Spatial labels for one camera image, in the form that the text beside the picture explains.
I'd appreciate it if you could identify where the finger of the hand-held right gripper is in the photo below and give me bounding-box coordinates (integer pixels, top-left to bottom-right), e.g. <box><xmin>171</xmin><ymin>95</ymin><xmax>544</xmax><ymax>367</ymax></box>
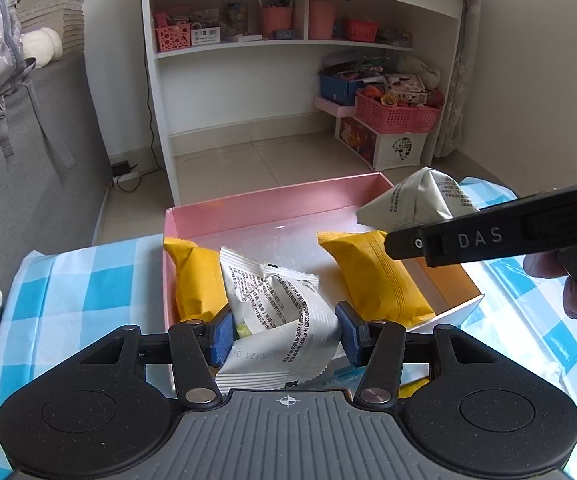
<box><xmin>385</xmin><ymin>177</ymin><xmax>577</xmax><ymax>268</ymax></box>

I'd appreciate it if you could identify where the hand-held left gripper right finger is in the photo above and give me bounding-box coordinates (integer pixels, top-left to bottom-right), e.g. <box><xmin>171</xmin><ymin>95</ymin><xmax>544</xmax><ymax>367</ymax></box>
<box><xmin>335</xmin><ymin>301</ymin><xmax>502</xmax><ymax>407</ymax></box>

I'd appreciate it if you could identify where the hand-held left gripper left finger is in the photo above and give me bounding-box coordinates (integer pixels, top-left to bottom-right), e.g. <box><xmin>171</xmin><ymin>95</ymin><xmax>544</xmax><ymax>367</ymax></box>
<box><xmin>71</xmin><ymin>305</ymin><xmax>235</xmax><ymax>408</ymax></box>

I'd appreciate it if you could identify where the white snack packet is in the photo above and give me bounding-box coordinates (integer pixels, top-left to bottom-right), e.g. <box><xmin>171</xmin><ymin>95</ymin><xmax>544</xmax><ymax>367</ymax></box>
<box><xmin>356</xmin><ymin>166</ymin><xmax>482</xmax><ymax>233</ymax></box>
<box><xmin>217</xmin><ymin>246</ymin><xmax>342</xmax><ymax>395</ymax></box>

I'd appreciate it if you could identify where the pink gift box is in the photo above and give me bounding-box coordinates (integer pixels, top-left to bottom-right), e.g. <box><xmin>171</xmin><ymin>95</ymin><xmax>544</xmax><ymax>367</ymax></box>
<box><xmin>162</xmin><ymin>172</ymin><xmax>484</xmax><ymax>396</ymax></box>

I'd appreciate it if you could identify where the yellow snack packet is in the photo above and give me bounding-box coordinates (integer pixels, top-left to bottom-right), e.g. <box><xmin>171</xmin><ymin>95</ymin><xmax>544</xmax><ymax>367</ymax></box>
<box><xmin>317</xmin><ymin>230</ymin><xmax>437</xmax><ymax>326</ymax></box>
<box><xmin>163</xmin><ymin>236</ymin><xmax>230</xmax><ymax>323</ymax></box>

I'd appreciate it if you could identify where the white printed storage box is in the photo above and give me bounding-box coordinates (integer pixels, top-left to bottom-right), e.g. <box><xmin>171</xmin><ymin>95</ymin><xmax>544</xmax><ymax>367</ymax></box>
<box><xmin>335</xmin><ymin>116</ymin><xmax>428</xmax><ymax>171</ymax></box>

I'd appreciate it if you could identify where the lace curtain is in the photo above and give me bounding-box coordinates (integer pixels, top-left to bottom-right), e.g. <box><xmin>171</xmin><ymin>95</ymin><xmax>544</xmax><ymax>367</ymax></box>
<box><xmin>436</xmin><ymin>0</ymin><xmax>482</xmax><ymax>158</ymax></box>

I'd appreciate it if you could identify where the large pink plastic basket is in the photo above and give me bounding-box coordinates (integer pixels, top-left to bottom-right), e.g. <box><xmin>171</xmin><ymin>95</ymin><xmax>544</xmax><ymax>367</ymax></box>
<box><xmin>355</xmin><ymin>91</ymin><xmax>443</xmax><ymax>135</ymax></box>

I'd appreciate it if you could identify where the blue checkered tablecloth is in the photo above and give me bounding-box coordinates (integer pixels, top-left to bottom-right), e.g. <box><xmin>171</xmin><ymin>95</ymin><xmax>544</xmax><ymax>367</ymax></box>
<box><xmin>0</xmin><ymin>176</ymin><xmax>577</xmax><ymax>480</ymax></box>

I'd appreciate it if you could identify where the cream knitted toy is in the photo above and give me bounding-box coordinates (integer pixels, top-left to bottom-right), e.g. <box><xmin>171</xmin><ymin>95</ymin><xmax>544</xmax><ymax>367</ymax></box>
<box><xmin>399</xmin><ymin>55</ymin><xmax>442</xmax><ymax>89</ymax></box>

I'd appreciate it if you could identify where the pink plastic tray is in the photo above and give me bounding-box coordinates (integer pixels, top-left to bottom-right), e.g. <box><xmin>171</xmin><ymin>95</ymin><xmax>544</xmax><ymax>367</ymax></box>
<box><xmin>313</xmin><ymin>94</ymin><xmax>358</xmax><ymax>118</ymax></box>

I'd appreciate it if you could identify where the blue storage box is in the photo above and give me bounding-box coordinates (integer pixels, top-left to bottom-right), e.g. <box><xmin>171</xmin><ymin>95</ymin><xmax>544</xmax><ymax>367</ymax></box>
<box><xmin>319</xmin><ymin>67</ymin><xmax>384</xmax><ymax>106</ymax></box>

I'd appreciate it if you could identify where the small red basket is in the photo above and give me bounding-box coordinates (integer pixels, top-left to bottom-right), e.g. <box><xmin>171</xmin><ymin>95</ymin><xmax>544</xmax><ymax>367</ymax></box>
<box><xmin>346</xmin><ymin>19</ymin><xmax>379</xmax><ymax>42</ymax></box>

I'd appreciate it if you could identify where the pink plastic bucket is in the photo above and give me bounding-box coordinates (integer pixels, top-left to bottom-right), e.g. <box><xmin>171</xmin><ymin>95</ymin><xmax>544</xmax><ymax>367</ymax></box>
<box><xmin>309</xmin><ymin>0</ymin><xmax>338</xmax><ymax>40</ymax></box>

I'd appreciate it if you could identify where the pink pen cup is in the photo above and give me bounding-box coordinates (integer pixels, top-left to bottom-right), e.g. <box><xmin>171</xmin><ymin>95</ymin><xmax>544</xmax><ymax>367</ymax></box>
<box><xmin>261</xmin><ymin>5</ymin><xmax>293</xmax><ymax>39</ymax></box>

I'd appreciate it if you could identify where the white labelled box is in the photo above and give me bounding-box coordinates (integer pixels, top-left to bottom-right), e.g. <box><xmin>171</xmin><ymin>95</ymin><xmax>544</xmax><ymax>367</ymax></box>
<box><xmin>190</xmin><ymin>22</ymin><xmax>220</xmax><ymax>47</ymax></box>

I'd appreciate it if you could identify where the small pink perforated basket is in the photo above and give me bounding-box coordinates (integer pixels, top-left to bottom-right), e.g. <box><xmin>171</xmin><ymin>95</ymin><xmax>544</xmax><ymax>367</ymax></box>
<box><xmin>155</xmin><ymin>22</ymin><xmax>192</xmax><ymax>53</ymax></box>

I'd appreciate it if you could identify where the clear toy container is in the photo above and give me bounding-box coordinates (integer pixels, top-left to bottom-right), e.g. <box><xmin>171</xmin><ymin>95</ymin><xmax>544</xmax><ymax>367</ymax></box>
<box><xmin>221</xmin><ymin>2</ymin><xmax>262</xmax><ymax>42</ymax></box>

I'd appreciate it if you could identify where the white plush toy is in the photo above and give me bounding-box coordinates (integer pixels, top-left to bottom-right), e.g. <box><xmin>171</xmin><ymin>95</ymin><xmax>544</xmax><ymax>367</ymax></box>
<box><xmin>22</xmin><ymin>27</ymin><xmax>64</xmax><ymax>68</ymax></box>

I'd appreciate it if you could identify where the stack of books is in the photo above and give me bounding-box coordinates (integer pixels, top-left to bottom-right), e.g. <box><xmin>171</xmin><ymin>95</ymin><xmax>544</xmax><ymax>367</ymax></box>
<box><xmin>8</xmin><ymin>0</ymin><xmax>92</xmax><ymax>56</ymax></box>

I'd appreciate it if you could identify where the black power cable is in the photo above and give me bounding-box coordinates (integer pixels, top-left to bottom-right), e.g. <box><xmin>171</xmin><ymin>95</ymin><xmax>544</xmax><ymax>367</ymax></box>
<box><xmin>116</xmin><ymin>60</ymin><xmax>169</xmax><ymax>194</ymax></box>

